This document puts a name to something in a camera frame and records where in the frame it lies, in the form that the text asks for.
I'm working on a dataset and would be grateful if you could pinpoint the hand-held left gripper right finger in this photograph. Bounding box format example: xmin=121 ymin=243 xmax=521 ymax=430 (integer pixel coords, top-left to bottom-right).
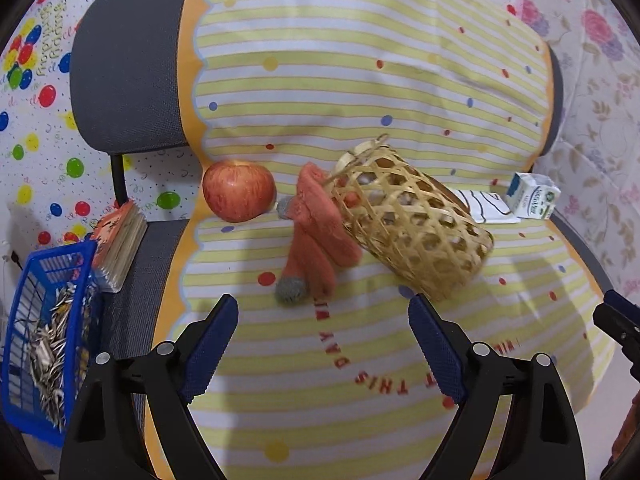
xmin=407 ymin=294 xmax=586 ymax=480

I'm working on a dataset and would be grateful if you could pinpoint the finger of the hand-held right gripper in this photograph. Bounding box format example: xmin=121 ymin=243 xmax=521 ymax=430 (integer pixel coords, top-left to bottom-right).
xmin=592 ymin=289 xmax=640 ymax=361

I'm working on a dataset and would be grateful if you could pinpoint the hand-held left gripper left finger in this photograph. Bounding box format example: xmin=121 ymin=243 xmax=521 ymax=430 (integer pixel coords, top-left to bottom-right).
xmin=60 ymin=294 xmax=240 ymax=480

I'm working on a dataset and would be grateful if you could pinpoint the woven bamboo basket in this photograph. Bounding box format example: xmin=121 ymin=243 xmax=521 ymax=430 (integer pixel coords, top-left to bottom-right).
xmin=320 ymin=134 xmax=496 ymax=302

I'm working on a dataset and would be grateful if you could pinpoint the orange cover booklet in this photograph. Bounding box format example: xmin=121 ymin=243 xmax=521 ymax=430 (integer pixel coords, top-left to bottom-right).
xmin=90 ymin=199 xmax=149 ymax=293

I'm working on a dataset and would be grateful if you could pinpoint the white printed card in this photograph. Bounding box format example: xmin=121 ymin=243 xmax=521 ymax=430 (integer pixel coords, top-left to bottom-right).
xmin=446 ymin=187 xmax=519 ymax=225

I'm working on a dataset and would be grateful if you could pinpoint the white green milk carton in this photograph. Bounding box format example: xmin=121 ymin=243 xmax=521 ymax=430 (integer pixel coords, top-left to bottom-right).
xmin=504 ymin=171 xmax=561 ymax=221

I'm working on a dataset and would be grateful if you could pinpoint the red apple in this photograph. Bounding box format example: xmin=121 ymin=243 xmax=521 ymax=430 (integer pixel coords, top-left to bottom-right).
xmin=202 ymin=160 xmax=277 ymax=223

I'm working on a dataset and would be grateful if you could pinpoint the pile of seed shells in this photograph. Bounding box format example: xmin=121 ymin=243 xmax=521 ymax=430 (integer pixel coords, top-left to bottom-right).
xmin=25 ymin=280 xmax=98 ymax=426

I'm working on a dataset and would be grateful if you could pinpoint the orange knit glove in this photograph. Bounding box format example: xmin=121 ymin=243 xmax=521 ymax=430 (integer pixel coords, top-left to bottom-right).
xmin=274 ymin=162 xmax=363 ymax=307

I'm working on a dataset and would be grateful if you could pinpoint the blue plastic basket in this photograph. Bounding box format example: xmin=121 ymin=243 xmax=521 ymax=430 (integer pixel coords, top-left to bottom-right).
xmin=0 ymin=239 xmax=101 ymax=448

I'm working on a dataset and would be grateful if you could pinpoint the floral print plastic sheet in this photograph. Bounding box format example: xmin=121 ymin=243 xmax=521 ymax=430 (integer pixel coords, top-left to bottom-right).
xmin=505 ymin=0 xmax=640 ymax=301

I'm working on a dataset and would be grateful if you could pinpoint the yellow striped dotted cloth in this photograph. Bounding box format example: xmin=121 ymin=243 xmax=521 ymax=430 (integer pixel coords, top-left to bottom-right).
xmin=145 ymin=0 xmax=618 ymax=480

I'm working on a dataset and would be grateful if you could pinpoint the grey office chair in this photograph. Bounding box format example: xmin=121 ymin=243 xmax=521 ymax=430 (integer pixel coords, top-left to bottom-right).
xmin=69 ymin=0 xmax=623 ymax=480

